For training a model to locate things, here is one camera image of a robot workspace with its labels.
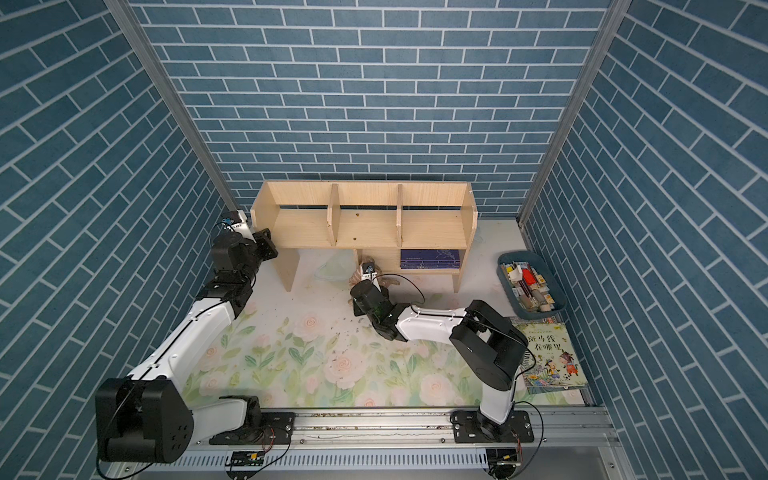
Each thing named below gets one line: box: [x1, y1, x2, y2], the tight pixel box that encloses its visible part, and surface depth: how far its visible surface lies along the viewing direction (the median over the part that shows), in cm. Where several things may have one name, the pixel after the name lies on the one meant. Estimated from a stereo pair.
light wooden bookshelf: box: [250, 181, 478, 293], surface depth 86 cm
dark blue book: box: [400, 249, 460, 269], surface depth 93 cm
